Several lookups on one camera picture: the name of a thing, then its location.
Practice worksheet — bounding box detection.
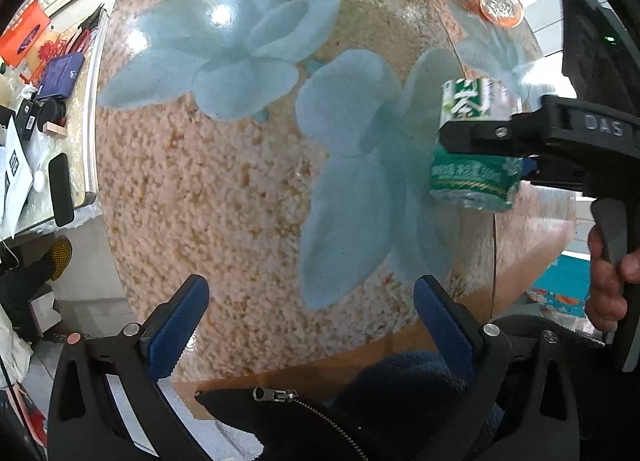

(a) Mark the orange transparent plastic cup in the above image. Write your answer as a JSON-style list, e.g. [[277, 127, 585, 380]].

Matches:
[[478, 0, 524, 28]]

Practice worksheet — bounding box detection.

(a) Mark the person's hand on trigger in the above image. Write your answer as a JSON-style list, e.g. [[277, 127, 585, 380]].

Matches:
[[585, 225, 640, 333]]

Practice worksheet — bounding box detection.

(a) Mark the black zippered jacket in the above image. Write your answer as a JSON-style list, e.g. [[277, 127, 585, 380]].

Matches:
[[194, 349, 507, 461]]

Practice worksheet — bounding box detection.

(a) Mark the black smartphone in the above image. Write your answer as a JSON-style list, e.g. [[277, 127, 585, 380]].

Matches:
[[48, 152, 75, 227]]

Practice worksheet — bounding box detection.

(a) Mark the white paper sheet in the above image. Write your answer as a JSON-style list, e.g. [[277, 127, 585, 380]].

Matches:
[[1, 117, 32, 239]]

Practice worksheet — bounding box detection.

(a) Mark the black round container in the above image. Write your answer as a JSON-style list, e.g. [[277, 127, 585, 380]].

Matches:
[[37, 98, 66, 132]]

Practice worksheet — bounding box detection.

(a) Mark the dark blue book box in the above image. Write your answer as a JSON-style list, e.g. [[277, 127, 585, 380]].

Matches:
[[36, 52, 85, 100]]

